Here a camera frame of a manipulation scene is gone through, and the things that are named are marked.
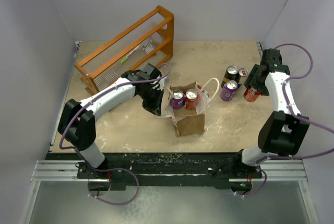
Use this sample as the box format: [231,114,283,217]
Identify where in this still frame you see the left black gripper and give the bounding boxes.
[138,87,163,116]

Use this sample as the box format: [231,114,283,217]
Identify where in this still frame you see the silver blue red can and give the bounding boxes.
[234,68,248,89]

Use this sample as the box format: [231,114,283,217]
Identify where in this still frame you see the red coke can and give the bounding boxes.
[243,86,261,102]
[185,89,198,110]

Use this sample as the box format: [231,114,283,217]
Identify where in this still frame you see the dark black soda can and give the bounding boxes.
[221,65,238,88]

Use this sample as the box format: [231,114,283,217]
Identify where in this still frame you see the purple fanta can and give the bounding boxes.
[220,80,237,101]
[170,89,184,110]

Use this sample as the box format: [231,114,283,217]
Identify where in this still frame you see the watermelon print canvas bag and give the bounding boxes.
[161,78,220,137]

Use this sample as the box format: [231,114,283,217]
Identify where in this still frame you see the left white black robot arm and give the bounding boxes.
[57,64,168,178]

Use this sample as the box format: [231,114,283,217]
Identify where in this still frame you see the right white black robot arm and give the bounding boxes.
[232,49,309,178]

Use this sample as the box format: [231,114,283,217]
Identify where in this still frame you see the green capped marker pen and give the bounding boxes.
[121,45,142,64]

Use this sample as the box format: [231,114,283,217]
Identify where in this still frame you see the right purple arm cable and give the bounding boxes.
[231,43,334,199]

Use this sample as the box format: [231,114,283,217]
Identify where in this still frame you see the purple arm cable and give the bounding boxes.
[58,63,172,205]
[231,43,334,199]

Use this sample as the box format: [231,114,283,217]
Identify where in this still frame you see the orange wooden wire rack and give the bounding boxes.
[75,6,174,95]

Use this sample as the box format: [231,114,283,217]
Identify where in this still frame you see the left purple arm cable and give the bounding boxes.
[58,63,172,205]

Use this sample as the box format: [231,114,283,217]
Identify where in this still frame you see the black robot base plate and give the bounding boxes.
[76,152,262,191]

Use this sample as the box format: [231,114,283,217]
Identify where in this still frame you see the aluminium frame rail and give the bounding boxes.
[30,41,308,183]

